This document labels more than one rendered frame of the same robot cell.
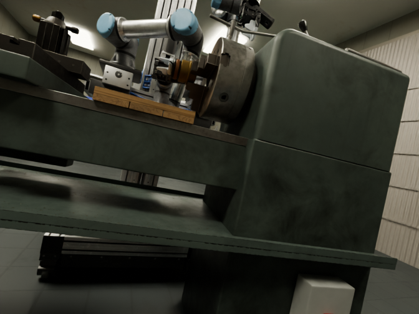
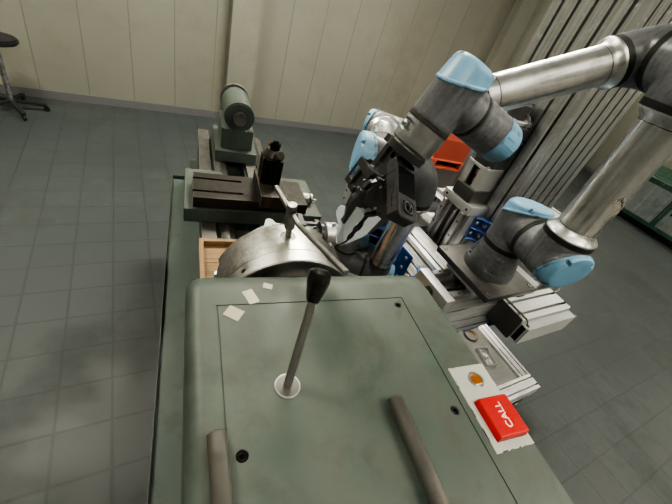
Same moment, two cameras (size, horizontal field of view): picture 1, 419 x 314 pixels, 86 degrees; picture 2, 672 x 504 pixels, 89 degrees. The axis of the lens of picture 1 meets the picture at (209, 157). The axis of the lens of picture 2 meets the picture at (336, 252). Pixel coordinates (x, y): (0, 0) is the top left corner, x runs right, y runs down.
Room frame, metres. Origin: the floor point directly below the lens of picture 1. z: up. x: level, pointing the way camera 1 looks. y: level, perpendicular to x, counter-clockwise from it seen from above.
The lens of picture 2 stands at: (0.84, -0.59, 1.69)
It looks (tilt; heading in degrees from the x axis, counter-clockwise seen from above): 37 degrees down; 74
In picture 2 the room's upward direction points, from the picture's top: 20 degrees clockwise
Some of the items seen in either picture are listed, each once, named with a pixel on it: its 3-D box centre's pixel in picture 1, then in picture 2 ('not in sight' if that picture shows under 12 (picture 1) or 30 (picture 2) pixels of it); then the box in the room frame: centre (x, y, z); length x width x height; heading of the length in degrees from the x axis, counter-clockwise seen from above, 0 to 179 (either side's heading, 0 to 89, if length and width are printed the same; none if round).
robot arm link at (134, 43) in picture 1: (126, 42); not in sight; (1.32, 0.62, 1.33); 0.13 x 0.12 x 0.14; 166
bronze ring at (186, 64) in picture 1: (184, 71); not in sight; (0.87, 0.17, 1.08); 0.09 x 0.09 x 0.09; 15
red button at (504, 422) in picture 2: not in sight; (500, 417); (1.24, -0.36, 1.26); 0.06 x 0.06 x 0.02; 14
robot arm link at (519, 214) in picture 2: not in sight; (521, 224); (1.51, 0.15, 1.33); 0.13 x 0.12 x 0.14; 98
